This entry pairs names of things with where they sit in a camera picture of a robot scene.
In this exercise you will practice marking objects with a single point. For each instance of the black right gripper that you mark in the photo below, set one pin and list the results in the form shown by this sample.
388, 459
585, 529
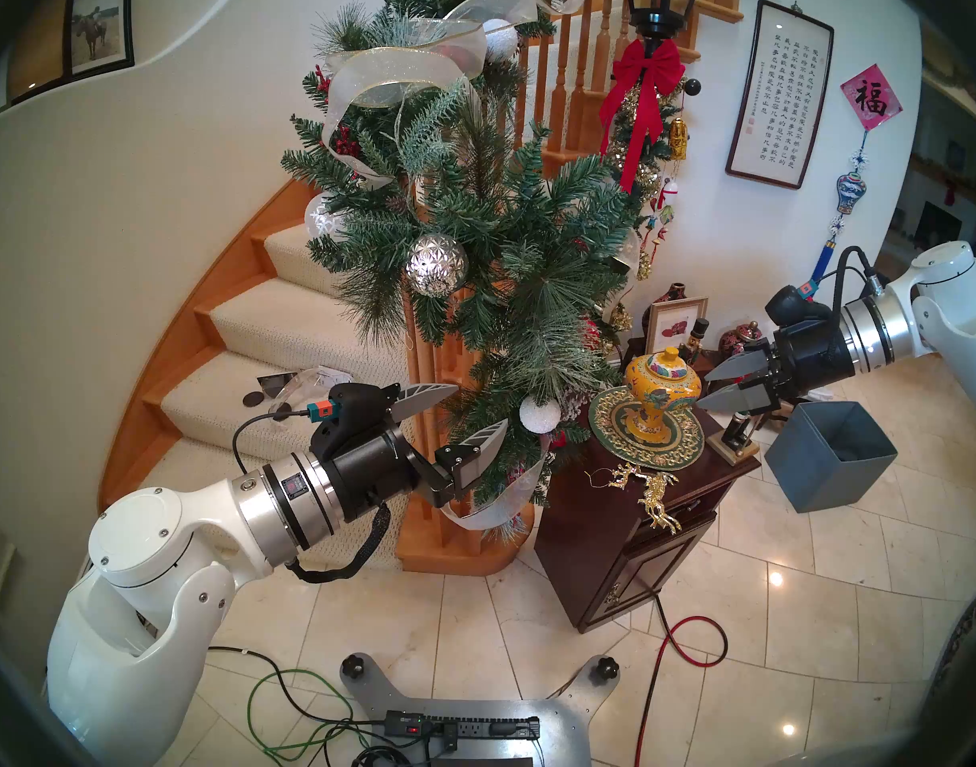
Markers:
811, 358

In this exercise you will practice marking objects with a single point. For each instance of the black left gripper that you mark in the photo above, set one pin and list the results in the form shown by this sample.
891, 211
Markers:
376, 470

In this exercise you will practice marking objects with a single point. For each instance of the gold glitter reindeer ornament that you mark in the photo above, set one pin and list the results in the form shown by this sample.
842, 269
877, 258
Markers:
659, 502

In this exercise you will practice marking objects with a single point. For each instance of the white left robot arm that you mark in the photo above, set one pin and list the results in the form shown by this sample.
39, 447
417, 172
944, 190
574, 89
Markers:
152, 550

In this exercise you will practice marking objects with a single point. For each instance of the white glitter ball ornament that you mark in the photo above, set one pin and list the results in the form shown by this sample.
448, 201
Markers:
500, 40
540, 415

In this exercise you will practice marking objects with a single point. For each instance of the red ball ornament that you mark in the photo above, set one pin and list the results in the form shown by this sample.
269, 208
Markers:
592, 334

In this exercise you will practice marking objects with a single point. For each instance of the silver faceted ball ornament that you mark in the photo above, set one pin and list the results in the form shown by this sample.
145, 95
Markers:
437, 264

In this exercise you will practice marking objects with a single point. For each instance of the green pine Christmas garland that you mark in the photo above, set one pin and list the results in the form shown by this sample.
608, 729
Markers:
496, 238

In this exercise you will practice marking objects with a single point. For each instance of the clear glass ball ornament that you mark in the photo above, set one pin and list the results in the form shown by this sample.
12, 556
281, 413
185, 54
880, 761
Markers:
320, 218

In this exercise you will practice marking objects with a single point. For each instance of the gold bell ornament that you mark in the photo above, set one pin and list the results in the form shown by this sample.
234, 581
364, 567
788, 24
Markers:
678, 138

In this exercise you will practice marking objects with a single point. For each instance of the dark cloisonne lidded jar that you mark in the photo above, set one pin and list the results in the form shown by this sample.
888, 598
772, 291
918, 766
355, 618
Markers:
739, 340

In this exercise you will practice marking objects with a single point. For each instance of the black figurine on wooden base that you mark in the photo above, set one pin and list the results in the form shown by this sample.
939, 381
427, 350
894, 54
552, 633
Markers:
735, 438

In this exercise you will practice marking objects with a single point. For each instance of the small dark nutcracker figure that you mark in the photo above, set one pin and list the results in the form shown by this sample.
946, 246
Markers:
699, 338

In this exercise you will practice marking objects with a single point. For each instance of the yellow porcelain lidded jar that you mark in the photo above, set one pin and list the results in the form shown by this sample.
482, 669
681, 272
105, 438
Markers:
659, 382

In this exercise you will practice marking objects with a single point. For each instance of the sheer white gold-edged ribbon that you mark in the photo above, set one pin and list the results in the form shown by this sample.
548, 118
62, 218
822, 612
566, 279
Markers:
496, 510
408, 62

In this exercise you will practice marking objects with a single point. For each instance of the blue-grey waste bin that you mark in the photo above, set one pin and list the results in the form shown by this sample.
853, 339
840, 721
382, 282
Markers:
823, 470

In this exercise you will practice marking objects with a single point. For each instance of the dark red vase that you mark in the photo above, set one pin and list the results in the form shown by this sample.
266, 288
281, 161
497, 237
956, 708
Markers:
676, 291

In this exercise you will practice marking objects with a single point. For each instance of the clear plastic packaging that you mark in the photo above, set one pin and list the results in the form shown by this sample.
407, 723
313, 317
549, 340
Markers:
316, 380

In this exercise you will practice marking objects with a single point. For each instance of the green gold round mat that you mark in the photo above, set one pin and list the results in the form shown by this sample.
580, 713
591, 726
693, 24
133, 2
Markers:
616, 430

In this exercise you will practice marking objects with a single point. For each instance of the black round disc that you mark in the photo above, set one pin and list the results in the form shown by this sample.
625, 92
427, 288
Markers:
280, 411
254, 399

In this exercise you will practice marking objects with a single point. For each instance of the black card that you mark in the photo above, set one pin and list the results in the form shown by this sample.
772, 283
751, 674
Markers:
276, 384

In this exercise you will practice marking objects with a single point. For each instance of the carpeted wooden staircase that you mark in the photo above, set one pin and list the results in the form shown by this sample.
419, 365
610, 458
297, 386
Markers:
296, 326

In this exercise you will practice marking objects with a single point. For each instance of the dark wooden cabinet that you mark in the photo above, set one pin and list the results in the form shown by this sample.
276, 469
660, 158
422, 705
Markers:
600, 534

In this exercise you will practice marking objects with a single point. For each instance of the blue porcelain charm with tassel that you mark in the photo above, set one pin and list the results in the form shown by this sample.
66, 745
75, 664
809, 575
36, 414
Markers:
851, 190

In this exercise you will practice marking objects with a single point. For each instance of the dark fireplace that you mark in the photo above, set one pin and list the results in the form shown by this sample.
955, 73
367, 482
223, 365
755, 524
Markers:
939, 226

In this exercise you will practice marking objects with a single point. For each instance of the black base knob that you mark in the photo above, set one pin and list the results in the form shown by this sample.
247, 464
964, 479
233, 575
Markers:
608, 668
353, 665

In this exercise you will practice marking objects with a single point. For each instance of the framed Chinese calligraphy scroll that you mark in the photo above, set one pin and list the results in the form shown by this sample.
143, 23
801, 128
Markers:
779, 94

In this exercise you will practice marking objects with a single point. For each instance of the black power strip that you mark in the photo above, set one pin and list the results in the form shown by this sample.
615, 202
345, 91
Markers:
488, 727

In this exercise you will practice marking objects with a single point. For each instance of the red berry cluster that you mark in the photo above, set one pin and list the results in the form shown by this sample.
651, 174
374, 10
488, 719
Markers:
344, 142

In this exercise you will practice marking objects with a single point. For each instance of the red diamond fu paper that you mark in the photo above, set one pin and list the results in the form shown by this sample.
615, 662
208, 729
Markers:
871, 98

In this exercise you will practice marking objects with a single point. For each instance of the red velvet bow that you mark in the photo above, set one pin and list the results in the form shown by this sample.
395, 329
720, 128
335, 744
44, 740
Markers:
648, 70

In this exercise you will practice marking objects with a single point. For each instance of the dark patterned rug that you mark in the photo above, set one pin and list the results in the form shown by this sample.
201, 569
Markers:
967, 645

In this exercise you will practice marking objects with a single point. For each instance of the wooden stair balustrade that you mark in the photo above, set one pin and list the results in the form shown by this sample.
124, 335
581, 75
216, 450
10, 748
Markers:
572, 70

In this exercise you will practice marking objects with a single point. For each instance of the black lantern lamp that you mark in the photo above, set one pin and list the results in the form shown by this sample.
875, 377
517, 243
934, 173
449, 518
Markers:
663, 2

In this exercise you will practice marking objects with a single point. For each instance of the framed horse rider photo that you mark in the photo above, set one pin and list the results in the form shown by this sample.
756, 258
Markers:
96, 30

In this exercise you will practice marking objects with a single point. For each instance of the brown framed picture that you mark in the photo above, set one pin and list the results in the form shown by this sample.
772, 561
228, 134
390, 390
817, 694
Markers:
40, 46

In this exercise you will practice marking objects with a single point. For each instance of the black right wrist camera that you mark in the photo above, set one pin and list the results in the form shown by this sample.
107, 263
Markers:
791, 306

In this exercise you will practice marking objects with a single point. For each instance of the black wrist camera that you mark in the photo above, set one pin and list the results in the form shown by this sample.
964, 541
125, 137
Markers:
791, 306
356, 410

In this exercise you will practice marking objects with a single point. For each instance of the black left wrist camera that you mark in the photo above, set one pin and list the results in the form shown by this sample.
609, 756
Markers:
356, 410

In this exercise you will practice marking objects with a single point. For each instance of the small silver picture frame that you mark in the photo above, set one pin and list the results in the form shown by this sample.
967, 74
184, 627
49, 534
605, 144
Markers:
675, 322

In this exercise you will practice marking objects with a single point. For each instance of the lamp post garland with tinsel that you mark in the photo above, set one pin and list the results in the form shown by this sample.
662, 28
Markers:
655, 178

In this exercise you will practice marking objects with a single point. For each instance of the grey metal robot base plate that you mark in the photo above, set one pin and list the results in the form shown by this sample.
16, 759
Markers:
568, 717

